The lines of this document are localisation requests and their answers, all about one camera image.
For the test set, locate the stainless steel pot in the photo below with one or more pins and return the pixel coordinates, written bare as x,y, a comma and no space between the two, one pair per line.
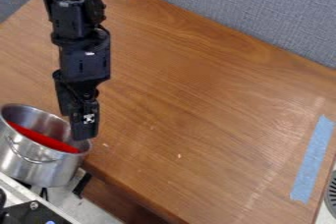
33,162

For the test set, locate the blue tape strip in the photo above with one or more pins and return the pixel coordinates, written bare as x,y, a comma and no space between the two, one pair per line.
313,159

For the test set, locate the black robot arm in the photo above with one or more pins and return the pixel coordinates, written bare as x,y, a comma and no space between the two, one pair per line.
75,18

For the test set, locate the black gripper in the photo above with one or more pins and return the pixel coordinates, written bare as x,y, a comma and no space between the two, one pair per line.
85,66

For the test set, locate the red block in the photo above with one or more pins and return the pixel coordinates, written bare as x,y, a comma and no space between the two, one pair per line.
45,140

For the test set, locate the black table leg bracket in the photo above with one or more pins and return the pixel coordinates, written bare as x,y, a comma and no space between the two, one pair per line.
79,189

